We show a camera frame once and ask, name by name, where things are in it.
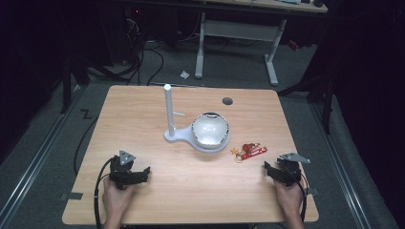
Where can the black metal stand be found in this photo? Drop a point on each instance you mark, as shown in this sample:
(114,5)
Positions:
(328,105)
(66,86)

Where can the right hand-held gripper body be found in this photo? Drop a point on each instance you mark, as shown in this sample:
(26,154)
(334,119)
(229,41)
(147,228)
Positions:
(288,171)

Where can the person's left hand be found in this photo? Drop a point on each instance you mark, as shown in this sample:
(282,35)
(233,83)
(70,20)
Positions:
(115,200)

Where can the shiny white bowl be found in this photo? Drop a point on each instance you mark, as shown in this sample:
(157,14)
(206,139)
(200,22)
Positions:
(210,130)

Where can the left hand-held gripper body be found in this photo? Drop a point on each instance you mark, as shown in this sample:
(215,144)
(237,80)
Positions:
(122,170)

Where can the white stand with pole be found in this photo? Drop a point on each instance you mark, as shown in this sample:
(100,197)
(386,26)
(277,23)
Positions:
(178,135)

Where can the metal floor rail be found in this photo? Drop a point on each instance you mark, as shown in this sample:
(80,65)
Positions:
(337,159)
(38,152)

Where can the white metal desk frame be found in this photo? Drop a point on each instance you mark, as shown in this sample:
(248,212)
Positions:
(237,31)

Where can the person's right hand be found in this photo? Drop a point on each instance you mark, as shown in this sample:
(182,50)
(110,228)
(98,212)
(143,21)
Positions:
(290,198)

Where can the crumpled white paper scrap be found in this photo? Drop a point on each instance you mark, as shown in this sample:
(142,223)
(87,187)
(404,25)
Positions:
(184,74)

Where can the black tape strip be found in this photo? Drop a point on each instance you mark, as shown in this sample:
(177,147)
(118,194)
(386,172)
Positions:
(313,191)
(74,196)

